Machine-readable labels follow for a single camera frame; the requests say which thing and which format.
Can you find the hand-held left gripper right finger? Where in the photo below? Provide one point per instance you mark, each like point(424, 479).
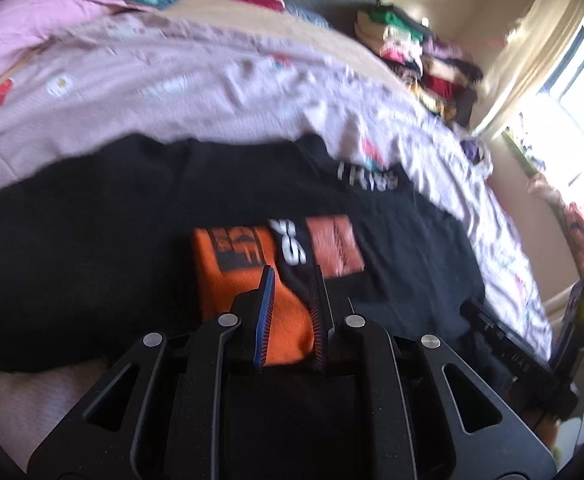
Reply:
point(318, 331)

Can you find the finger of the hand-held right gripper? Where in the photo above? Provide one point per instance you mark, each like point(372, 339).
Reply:
point(484, 322)

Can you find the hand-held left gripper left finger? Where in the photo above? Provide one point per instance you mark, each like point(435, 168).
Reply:
point(264, 321)

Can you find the black t-shirt with orange print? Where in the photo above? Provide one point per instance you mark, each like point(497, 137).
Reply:
point(122, 240)

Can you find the clothes on windowsill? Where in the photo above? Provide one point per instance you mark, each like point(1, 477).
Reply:
point(577, 220)

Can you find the pile of folded clothes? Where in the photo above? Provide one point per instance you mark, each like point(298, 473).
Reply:
point(422, 60)

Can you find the purple cloth bundle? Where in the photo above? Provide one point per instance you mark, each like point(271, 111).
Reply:
point(474, 150)

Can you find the window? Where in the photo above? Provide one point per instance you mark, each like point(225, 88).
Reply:
point(572, 110)

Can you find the lilac printed bed sheet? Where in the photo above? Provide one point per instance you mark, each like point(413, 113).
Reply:
point(212, 90)

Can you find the cream curtain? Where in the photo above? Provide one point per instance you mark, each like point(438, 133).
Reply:
point(517, 45)

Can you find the beige bed sheet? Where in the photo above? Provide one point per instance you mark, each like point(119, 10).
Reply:
point(292, 30)

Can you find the pink floral blanket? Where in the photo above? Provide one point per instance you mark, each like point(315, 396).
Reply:
point(27, 20)

